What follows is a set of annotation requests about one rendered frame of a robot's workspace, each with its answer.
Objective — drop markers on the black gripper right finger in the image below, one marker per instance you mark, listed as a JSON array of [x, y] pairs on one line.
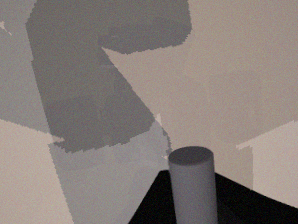
[[237, 204]]

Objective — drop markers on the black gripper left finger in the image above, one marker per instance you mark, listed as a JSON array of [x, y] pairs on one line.
[[157, 207]]

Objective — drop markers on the grey cylinder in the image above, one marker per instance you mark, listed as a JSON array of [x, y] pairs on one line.
[[194, 185]]

